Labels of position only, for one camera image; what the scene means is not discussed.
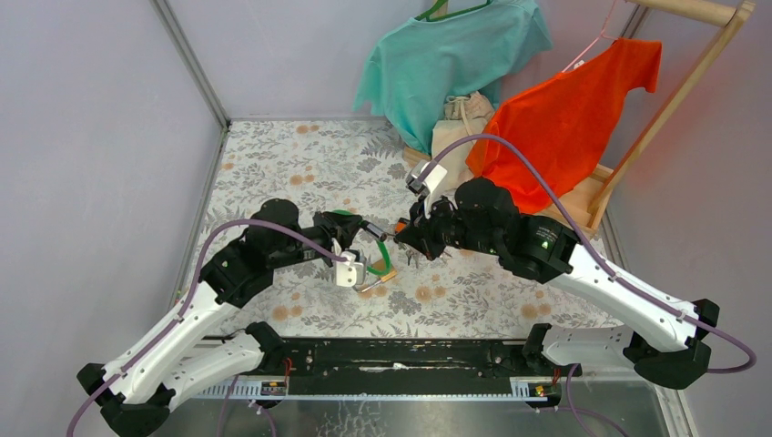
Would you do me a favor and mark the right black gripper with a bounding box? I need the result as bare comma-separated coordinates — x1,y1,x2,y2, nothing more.
395,188,501,261

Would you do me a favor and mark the green cable lock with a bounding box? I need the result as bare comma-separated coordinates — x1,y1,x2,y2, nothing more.
360,218,392,278

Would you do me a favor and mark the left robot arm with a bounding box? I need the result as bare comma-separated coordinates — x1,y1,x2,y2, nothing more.
77,198,369,436

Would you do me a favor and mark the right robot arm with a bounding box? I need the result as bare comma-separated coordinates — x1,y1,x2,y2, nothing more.
395,178,719,390

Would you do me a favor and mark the orange black padlock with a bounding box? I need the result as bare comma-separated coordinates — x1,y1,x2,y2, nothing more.
394,220,408,233

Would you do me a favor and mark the brass padlock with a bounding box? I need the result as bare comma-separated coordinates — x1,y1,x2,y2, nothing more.
354,269,398,294

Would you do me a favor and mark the floral table mat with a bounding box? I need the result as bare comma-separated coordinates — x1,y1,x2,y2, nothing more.
201,120,616,339

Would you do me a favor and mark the teal t-shirt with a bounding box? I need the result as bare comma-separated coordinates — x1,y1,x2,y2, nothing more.
352,1,554,154

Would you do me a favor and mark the wooden clothes rack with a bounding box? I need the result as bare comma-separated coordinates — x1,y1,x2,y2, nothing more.
560,1,757,237

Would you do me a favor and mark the orange t-shirt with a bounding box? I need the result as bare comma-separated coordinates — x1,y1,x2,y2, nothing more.
484,38,663,197

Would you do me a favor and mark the green clothes hanger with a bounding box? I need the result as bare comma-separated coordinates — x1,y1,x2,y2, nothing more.
414,0,493,22

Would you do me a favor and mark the pink clothes hanger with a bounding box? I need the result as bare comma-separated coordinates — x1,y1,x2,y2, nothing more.
561,0,618,73

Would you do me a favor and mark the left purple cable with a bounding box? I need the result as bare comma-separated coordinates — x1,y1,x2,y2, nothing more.
65,218,352,437

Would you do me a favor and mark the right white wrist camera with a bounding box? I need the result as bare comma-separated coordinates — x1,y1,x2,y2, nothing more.
406,160,447,219

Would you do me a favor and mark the beige drawstring bag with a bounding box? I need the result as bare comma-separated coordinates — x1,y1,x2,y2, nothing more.
431,91,495,194

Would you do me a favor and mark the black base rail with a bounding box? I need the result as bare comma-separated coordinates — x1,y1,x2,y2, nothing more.
226,336,584,396

